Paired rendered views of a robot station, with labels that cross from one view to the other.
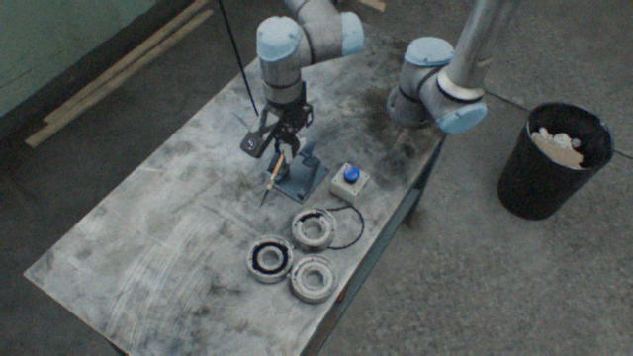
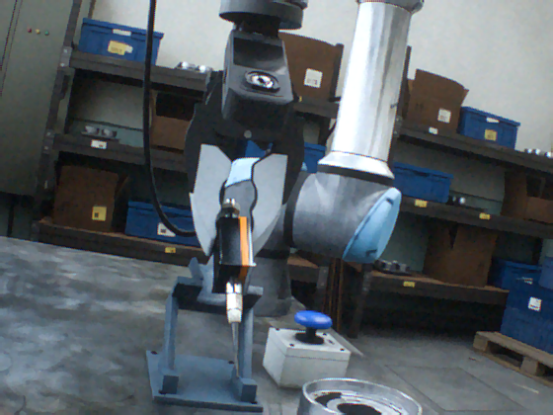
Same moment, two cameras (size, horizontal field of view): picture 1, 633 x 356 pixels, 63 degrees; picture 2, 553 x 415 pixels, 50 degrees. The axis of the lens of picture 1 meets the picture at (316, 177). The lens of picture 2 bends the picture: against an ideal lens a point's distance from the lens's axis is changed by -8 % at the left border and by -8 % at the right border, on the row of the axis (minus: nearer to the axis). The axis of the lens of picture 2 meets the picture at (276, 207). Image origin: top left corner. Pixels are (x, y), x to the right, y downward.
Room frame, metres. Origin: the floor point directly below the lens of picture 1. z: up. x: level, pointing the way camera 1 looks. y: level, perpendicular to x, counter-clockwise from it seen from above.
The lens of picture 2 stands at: (0.30, 0.42, 1.02)
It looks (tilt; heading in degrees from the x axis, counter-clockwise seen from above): 3 degrees down; 316
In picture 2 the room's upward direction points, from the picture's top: 11 degrees clockwise
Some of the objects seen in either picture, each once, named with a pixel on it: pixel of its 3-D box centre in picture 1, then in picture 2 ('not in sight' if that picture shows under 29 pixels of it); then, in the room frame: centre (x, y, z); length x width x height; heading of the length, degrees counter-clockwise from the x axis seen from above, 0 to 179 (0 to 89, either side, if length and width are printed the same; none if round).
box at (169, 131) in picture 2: not in sight; (181, 124); (3.69, -1.88, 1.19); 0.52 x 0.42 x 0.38; 62
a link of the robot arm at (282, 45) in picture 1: (281, 51); not in sight; (0.71, 0.09, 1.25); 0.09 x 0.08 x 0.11; 117
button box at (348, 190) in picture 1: (350, 181); (304, 356); (0.74, -0.09, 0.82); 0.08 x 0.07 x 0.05; 152
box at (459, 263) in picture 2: not in sight; (457, 252); (2.68, -3.81, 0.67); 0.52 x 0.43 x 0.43; 62
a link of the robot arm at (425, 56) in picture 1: (427, 67); (266, 200); (1.03, -0.26, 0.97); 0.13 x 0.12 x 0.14; 27
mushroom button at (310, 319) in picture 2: (350, 177); (309, 335); (0.74, -0.08, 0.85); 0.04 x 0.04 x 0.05
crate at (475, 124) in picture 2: not in sight; (478, 128); (2.69, -3.80, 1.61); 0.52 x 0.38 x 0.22; 65
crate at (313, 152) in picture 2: not in sight; (277, 154); (3.39, -2.48, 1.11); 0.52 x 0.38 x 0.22; 62
